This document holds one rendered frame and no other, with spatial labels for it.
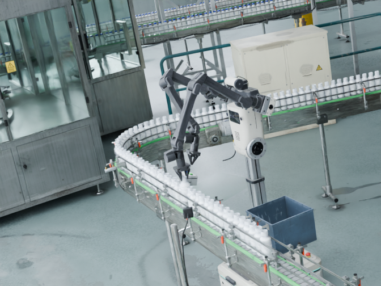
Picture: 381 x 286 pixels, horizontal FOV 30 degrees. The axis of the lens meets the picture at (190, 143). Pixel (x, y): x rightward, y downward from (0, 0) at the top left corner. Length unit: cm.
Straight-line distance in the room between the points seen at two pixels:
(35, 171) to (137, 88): 278
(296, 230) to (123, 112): 584
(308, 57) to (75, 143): 302
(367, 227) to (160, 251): 184
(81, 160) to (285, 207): 356
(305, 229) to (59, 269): 279
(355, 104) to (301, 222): 234
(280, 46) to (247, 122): 386
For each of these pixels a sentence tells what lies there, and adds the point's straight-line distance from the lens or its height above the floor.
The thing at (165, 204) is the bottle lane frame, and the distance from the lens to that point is 493.
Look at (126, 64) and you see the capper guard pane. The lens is 995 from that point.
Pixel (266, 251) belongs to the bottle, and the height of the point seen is 106.
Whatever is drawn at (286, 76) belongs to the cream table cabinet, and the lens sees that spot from 878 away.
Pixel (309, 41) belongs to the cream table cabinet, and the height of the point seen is 110.
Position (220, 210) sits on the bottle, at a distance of 422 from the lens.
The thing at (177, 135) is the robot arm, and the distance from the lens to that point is 450.
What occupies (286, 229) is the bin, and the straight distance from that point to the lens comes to 447.
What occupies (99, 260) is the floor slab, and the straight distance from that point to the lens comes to 658.
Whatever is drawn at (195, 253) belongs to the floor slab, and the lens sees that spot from 632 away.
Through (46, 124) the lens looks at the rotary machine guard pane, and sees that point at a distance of 770.
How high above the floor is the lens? 283
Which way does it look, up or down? 18 degrees down
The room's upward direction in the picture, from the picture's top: 10 degrees counter-clockwise
